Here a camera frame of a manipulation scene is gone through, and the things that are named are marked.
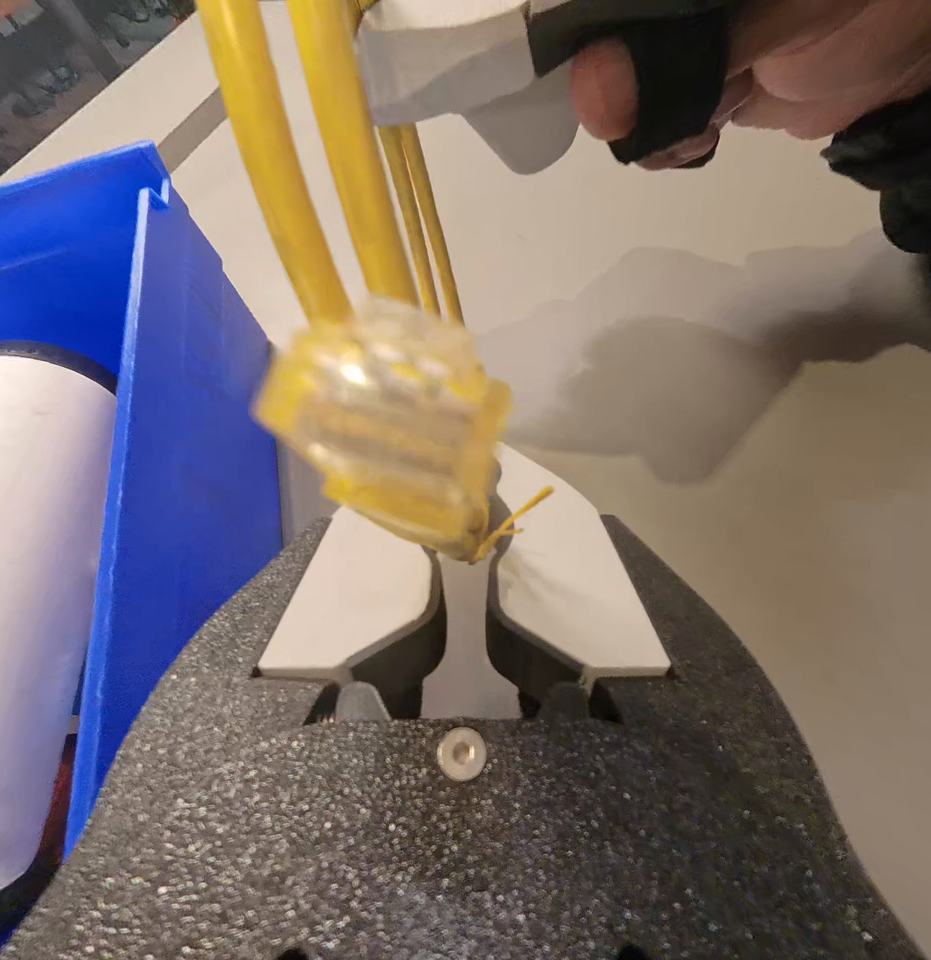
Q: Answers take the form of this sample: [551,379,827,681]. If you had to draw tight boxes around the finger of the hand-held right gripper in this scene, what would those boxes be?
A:
[355,0,584,177]

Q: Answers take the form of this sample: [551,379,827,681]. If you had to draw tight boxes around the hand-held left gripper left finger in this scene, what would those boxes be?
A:
[255,508,446,695]

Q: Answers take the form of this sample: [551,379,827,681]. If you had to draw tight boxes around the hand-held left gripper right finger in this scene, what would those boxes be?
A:
[485,442,674,687]

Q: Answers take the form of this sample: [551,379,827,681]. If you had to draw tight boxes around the yellow network cable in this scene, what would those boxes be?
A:
[195,0,557,565]

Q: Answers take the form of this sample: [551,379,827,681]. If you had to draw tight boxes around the blue plastic bin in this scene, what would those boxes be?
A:
[0,141,288,960]

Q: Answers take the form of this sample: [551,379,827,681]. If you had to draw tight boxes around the person's right forearm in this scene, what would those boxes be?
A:
[820,67,931,280]

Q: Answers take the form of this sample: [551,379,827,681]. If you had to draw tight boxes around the person's right hand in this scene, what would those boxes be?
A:
[569,0,931,171]

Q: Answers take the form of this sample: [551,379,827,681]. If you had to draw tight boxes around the white bottle with black lid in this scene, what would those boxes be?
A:
[0,339,122,905]

